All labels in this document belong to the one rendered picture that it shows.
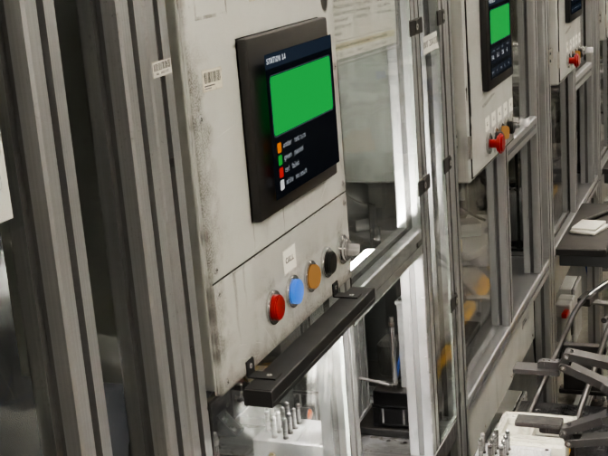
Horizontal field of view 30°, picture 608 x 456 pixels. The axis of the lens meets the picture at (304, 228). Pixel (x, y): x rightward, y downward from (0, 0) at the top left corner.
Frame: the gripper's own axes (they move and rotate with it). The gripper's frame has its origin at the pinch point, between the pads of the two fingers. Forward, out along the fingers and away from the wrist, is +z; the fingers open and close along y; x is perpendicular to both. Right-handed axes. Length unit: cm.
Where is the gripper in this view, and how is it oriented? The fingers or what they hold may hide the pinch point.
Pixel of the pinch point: (532, 394)
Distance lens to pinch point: 178.7
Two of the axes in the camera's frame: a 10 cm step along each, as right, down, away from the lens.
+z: -9.3, -0.2, 3.7
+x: -3.6, 2.6, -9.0
